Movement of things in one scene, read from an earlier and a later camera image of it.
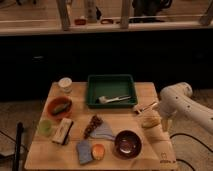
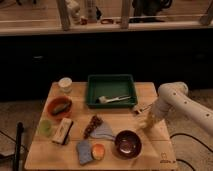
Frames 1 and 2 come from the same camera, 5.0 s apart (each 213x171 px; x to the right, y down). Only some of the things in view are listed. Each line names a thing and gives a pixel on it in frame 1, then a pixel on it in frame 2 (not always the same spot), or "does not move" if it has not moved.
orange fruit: x=98 y=151 does not move
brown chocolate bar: x=95 y=122 does not move
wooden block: x=63 y=131 does not move
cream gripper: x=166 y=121 to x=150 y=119
